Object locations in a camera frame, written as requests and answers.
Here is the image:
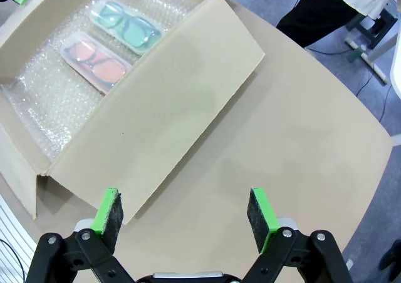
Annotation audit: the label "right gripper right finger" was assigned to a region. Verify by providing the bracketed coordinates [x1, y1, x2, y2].
[242, 187, 352, 283]

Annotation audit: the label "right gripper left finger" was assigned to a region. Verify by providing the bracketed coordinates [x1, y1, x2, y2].
[26, 187, 136, 283]

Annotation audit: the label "orange glasses case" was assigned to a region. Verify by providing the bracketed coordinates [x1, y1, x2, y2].
[60, 30, 133, 94]

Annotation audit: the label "mint green glasses case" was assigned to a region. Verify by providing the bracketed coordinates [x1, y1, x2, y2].
[88, 0, 164, 56]

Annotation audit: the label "open cardboard shipping box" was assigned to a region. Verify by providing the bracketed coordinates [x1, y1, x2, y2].
[0, 0, 267, 227]

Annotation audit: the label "white ribbed panel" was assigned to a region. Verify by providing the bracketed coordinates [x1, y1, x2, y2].
[0, 194, 38, 283]

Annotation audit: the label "black shoe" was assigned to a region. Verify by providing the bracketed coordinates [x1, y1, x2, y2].
[378, 238, 401, 272]

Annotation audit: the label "clear bubble wrap sheet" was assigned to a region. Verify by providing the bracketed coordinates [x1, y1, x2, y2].
[8, 0, 202, 162]

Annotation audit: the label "person in white lab coat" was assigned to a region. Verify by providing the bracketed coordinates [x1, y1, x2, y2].
[275, 0, 401, 48]

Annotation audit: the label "dark frame eyeglasses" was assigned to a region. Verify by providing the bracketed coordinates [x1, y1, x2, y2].
[66, 39, 127, 84]
[100, 2, 159, 46]

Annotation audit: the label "black floor cable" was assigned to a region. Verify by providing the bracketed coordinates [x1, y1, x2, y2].
[304, 43, 394, 123]

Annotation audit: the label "dark green metal frame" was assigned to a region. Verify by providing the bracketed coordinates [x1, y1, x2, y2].
[345, 7, 399, 63]

